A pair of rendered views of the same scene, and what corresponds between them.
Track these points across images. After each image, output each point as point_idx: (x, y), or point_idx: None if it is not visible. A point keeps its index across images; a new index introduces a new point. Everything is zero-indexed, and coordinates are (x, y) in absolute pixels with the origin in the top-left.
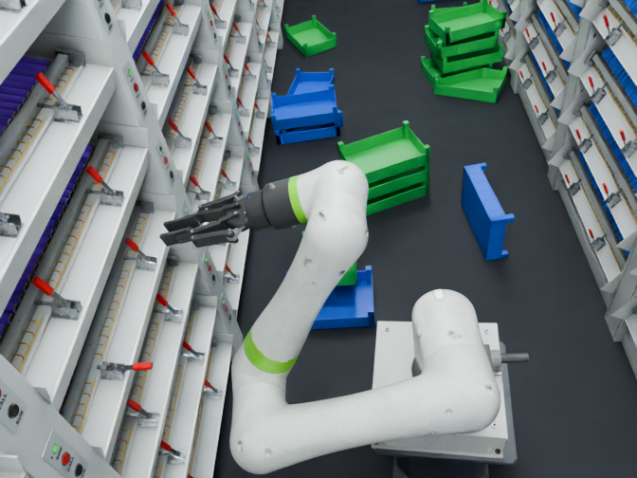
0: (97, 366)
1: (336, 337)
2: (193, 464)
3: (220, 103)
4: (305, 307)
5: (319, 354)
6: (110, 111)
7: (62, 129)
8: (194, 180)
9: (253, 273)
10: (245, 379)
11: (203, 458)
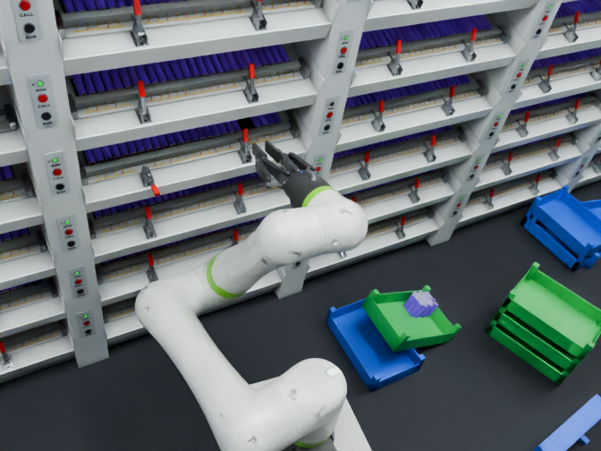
0: (143, 165)
1: (341, 364)
2: None
3: (471, 138)
4: (240, 260)
5: (317, 357)
6: (316, 49)
7: (244, 25)
8: (367, 157)
9: (366, 270)
10: (198, 270)
11: None
